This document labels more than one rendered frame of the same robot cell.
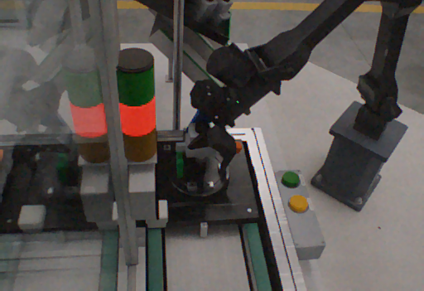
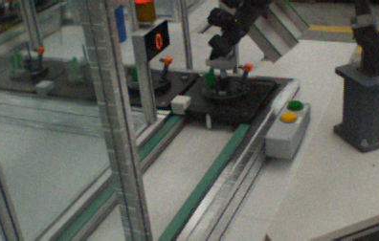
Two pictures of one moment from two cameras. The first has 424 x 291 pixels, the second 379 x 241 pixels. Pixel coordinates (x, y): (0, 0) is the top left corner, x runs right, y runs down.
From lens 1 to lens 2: 0.99 m
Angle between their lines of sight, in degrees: 33
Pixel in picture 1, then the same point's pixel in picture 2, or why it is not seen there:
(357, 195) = (363, 137)
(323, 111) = not seen: outside the picture
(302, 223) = (281, 127)
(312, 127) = not seen: hidden behind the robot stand
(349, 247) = (333, 169)
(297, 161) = (334, 117)
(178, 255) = (187, 135)
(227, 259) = (217, 142)
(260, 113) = (326, 86)
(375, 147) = (363, 80)
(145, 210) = (140, 52)
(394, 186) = not seen: outside the picture
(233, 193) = (242, 104)
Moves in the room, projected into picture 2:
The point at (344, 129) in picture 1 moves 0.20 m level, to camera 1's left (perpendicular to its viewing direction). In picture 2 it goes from (345, 69) to (279, 58)
